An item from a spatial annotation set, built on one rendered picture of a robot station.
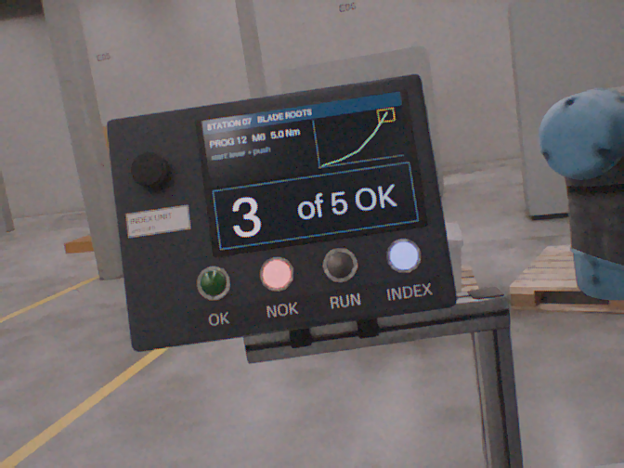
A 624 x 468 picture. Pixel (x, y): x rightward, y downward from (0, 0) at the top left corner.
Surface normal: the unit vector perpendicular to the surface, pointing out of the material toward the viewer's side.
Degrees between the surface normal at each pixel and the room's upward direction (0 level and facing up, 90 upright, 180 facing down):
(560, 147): 90
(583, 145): 90
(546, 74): 90
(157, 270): 75
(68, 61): 90
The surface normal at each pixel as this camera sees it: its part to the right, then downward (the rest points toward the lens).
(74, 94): -0.27, 0.20
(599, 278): -0.69, 0.26
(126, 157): -0.04, -0.09
